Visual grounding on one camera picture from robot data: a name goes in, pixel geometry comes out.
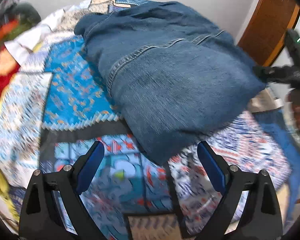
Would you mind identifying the blue denim jeans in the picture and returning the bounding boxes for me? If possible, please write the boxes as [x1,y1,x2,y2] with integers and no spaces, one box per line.
[74,2,266,165]

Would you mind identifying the patchwork patterned bedspread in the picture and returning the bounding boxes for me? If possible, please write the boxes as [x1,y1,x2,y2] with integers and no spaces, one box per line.
[0,0,300,239]

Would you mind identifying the red plush toy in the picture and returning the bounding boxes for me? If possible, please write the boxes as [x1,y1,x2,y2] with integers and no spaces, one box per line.
[0,46,20,97]

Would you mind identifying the white shirt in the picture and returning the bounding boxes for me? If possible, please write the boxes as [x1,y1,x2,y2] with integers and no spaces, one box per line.
[4,9,64,65]

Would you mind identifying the pile of clutter on box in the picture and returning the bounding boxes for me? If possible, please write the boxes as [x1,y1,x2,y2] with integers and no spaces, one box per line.
[0,0,41,48]

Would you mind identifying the wooden door frame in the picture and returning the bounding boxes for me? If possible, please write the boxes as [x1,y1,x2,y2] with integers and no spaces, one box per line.
[238,0,300,66]

